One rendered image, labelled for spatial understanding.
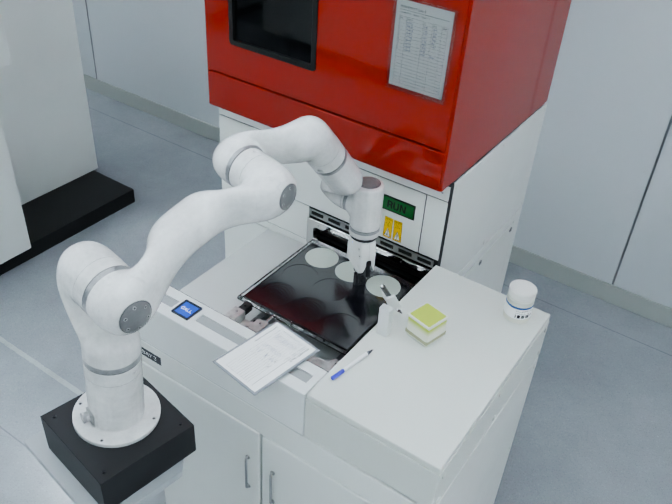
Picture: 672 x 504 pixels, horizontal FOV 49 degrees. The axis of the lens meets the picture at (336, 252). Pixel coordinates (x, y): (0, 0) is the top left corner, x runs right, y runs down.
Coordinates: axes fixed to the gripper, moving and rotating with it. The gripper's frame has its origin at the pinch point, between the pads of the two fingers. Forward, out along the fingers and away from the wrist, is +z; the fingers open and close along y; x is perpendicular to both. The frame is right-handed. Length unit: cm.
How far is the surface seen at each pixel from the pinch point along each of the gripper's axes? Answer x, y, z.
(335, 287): -7.1, -0.2, 2.1
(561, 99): 132, -95, 1
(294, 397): -31, 39, -1
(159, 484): -64, 45, 10
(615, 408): 119, 1, 92
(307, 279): -13.7, -5.8, 2.1
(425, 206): 17.8, -0.1, -21.2
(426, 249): 19.0, 2.1, -7.9
